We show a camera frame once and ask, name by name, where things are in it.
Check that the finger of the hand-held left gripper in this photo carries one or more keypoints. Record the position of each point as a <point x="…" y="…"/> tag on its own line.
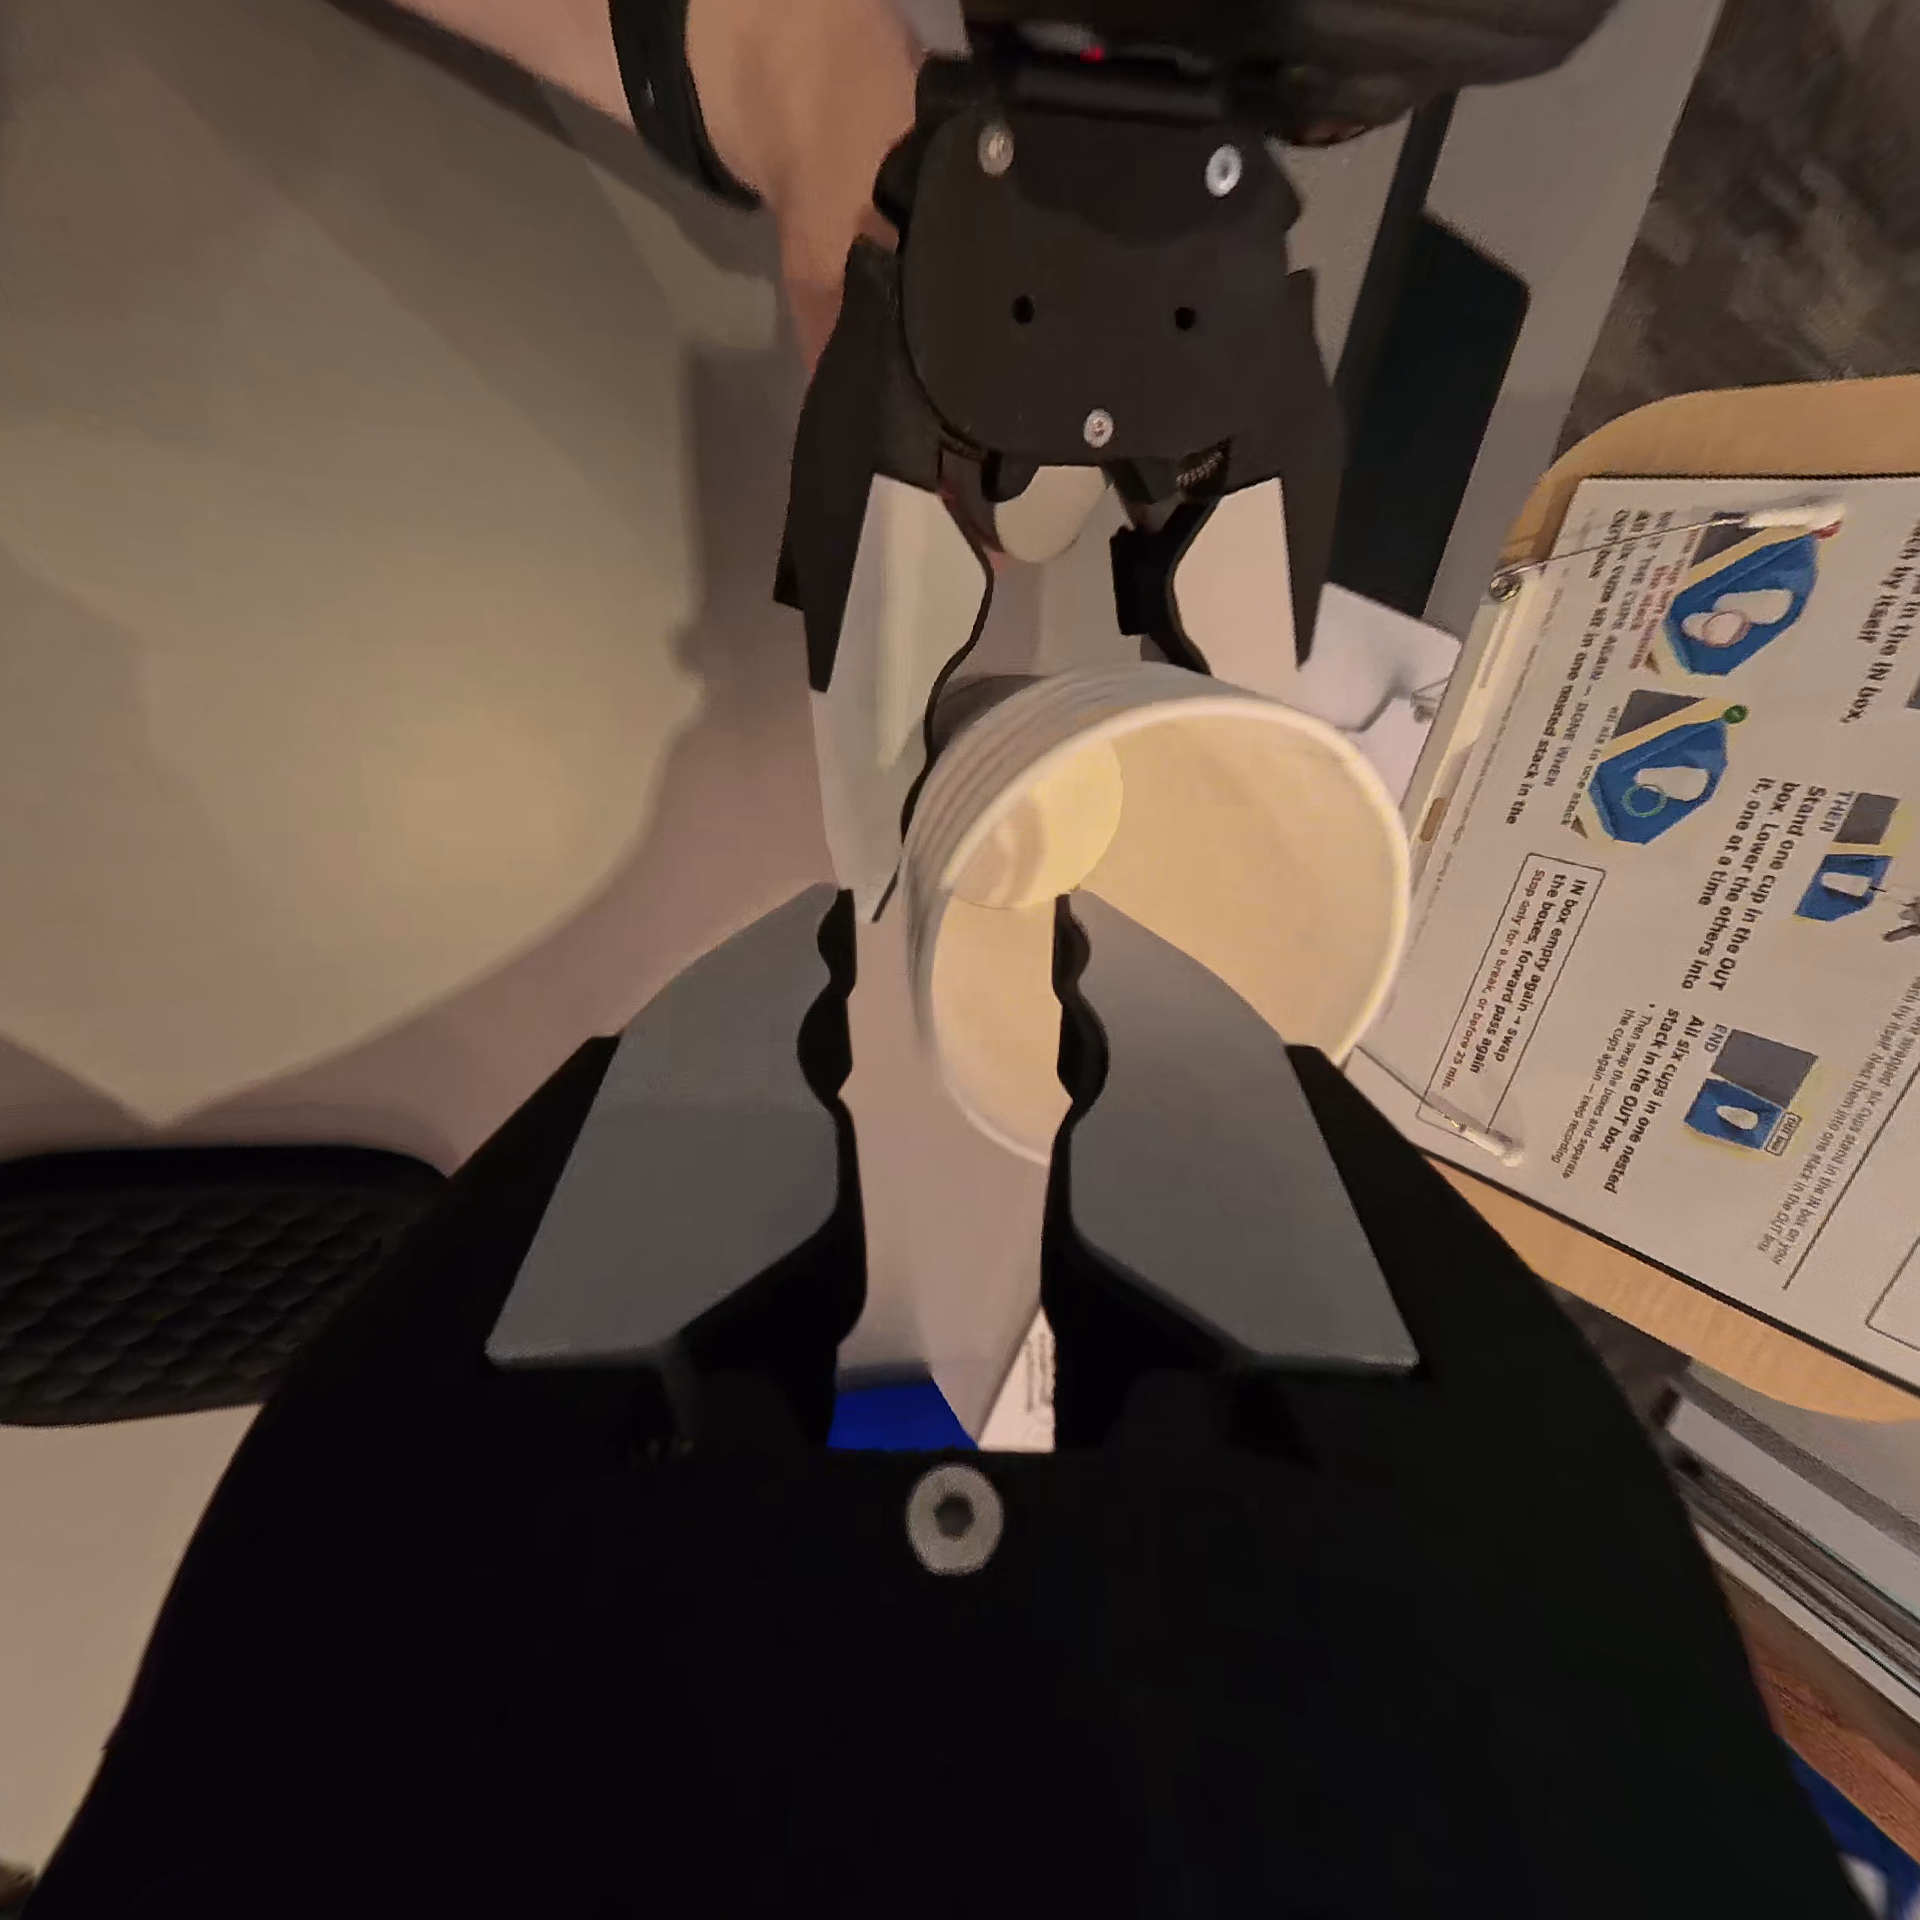
<point x="886" y="644"/>
<point x="1246" y="585"/>

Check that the black wrist watch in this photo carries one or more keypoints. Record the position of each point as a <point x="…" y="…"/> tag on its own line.
<point x="675" y="106"/>

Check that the wooden beam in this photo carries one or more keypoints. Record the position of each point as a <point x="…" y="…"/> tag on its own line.
<point x="1847" y="1695"/>

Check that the blue plastic bin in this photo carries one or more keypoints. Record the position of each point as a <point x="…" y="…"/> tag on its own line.
<point x="886" y="1420"/>
<point x="1853" y="1844"/>

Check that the wooden document stand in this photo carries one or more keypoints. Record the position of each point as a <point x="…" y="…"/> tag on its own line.
<point x="1724" y="436"/>

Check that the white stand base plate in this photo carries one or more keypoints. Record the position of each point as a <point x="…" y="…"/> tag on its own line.
<point x="1379" y="660"/>

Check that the printed instruction sheet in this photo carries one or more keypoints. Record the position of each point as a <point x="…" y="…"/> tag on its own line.
<point x="1649" y="974"/>

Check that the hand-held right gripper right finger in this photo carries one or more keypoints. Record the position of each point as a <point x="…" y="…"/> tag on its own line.
<point x="1228" y="1198"/>

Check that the white green-banded paper cup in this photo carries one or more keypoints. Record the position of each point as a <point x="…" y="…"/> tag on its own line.
<point x="1246" y="868"/>

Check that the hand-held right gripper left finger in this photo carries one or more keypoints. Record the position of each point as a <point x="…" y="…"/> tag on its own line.
<point x="675" y="1198"/>

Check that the paper sheet in plastic sleeve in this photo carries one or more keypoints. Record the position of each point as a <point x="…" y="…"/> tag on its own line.
<point x="1027" y="1396"/>

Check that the person's left hand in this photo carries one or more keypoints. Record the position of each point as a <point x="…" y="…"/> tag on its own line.
<point x="824" y="133"/>

